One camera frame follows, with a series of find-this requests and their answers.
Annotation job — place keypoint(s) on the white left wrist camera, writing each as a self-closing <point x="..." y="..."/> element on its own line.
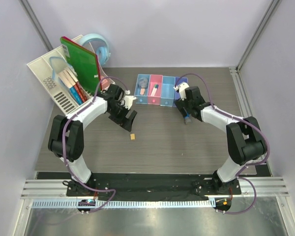
<point x="128" y="100"/>

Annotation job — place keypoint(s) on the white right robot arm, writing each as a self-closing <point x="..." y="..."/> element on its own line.
<point x="245" y="142"/>

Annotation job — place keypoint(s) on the blue and red books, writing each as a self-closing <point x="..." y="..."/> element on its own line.
<point x="76" y="94"/>

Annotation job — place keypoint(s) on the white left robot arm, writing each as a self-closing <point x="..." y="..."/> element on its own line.
<point x="66" y="139"/>

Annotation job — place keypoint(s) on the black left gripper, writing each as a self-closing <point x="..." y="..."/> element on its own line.
<point x="127" y="126"/>

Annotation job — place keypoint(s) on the light blue headphones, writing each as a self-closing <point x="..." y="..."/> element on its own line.
<point x="102" y="51"/>

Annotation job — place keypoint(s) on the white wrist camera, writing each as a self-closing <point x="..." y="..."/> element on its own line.
<point x="128" y="100"/>
<point x="180" y="91"/>

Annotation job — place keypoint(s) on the four colour drawer organizer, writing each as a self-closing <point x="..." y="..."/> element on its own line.
<point x="160" y="90"/>

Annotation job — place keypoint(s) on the blue grey glue stick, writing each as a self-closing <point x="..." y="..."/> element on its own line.
<point x="187" y="119"/>

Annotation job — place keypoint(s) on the white slotted cable duct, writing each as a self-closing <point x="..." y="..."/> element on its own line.
<point x="88" y="203"/>

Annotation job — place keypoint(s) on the pink box in rack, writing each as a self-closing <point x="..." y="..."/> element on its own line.
<point x="105" y="82"/>

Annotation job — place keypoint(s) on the clear jar of paperclips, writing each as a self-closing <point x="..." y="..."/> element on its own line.
<point x="143" y="82"/>

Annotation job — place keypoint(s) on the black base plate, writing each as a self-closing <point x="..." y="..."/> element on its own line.
<point x="151" y="187"/>

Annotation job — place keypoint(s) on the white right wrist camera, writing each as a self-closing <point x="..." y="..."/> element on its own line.
<point x="180" y="91"/>

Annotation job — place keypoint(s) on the white desk organizer rack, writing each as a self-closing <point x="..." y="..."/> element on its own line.
<point x="46" y="69"/>

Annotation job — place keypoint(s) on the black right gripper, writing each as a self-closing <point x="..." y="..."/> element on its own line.
<point x="180" y="104"/>

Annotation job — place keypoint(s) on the green folder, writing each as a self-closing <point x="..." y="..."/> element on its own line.
<point x="84" y="62"/>

